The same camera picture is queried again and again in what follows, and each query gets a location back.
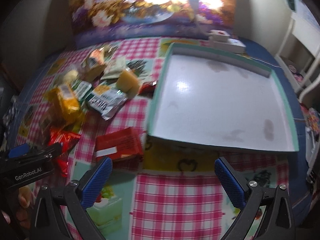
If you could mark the green white snack packet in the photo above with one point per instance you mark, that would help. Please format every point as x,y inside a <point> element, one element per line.
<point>81,89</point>

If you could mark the silver green snack packet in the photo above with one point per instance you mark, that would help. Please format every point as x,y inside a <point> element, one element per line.
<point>106,101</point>

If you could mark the person's left hand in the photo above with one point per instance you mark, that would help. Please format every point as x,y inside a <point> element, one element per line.
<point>25,198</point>

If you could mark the bright red snack bag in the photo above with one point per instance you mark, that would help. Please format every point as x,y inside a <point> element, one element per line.
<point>68,141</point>

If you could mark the checkered picture tablecloth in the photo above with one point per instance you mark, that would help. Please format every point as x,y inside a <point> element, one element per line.
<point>173,193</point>

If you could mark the yellow orange snack bag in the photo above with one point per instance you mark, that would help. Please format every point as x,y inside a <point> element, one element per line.
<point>64,110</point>

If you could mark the white tray with teal rim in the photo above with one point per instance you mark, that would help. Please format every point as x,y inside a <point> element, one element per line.
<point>206,97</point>

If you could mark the pale green snack sachet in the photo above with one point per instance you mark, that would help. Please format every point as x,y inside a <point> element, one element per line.
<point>114,68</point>

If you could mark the yellow cake snack piece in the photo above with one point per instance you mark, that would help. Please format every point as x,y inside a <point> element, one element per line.
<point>127,81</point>

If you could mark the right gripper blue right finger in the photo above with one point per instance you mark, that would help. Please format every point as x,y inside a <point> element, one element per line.
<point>277,221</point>

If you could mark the beige brown snack packet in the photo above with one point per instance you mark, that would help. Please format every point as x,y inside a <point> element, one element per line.
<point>93,65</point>

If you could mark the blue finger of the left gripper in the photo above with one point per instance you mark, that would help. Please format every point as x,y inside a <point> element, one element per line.
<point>19,151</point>
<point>53,151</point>

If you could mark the small red candy wrapper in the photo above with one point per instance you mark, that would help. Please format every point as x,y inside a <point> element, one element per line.
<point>148,88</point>

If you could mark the dark red snack packet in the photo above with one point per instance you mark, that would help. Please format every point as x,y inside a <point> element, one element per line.
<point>119,145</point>

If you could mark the floral painting canvas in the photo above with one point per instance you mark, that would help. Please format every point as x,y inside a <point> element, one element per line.
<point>97,21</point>

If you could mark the white flat box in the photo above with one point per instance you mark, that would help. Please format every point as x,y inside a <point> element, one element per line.
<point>231,45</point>

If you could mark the white lamp with base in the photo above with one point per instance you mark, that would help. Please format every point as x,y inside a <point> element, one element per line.
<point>214,35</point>

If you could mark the crumpled patterned plastic bag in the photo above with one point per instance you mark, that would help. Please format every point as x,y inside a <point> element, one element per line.
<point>11,114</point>

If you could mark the round yellow bun snack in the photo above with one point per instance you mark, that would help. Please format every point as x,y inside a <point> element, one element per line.
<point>69,76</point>

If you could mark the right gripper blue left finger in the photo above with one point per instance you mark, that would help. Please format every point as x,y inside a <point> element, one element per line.
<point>48,222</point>

